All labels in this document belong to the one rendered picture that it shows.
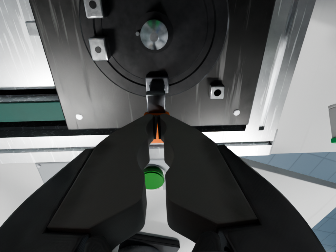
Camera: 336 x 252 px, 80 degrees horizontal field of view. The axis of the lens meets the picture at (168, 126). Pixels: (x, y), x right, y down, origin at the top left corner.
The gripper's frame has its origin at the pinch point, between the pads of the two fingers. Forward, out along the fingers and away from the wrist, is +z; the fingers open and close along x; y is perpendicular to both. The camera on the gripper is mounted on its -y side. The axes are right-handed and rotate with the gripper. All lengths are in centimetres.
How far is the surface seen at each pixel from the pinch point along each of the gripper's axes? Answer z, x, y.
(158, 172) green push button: 11.6, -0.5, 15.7
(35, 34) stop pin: 12.1, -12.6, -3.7
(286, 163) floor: 108, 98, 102
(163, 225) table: 23, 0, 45
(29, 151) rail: 12.9, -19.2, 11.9
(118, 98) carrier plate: 11.7, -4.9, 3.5
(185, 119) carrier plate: 11.7, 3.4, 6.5
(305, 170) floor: 108, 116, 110
